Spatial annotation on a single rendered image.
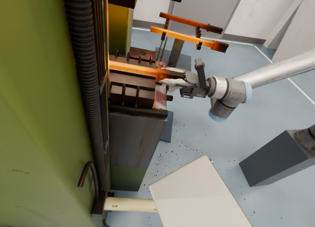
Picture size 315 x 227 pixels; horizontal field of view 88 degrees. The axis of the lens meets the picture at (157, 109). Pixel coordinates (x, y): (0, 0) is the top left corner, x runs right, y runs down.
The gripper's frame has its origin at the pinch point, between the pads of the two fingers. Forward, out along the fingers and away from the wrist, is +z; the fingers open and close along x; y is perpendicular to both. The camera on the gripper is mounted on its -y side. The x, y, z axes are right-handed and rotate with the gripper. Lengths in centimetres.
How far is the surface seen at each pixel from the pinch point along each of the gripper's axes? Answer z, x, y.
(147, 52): 6.9, 16.9, 2.0
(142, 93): 7.3, -10.6, 2.0
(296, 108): -230, 112, 100
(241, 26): -196, 319, 70
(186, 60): -26, 63, 28
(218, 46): -33, 38, 1
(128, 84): 12.4, -7.9, 1.1
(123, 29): 19.0, 22.6, -3.7
